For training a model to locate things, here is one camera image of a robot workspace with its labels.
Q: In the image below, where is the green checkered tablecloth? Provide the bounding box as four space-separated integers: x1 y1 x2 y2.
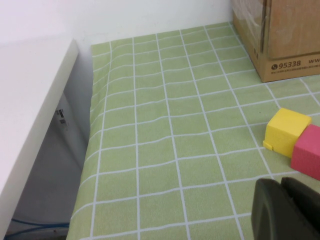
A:
66 21 320 240

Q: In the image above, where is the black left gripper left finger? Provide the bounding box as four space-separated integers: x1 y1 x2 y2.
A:
251 177 320 240

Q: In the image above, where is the blue cable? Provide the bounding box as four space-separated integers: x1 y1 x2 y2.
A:
4 218 71 237

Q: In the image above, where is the white side table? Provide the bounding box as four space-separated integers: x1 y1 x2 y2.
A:
0 37 94 240

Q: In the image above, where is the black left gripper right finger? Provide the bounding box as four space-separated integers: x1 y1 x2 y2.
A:
281 176 320 227

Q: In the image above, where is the pink foam cube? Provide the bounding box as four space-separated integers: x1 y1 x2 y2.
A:
290 124 320 181

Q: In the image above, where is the yellow foam cube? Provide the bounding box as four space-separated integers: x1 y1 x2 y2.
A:
262 107 313 159

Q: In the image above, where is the cardboard box with express print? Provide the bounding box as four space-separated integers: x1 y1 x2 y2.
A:
231 0 320 83

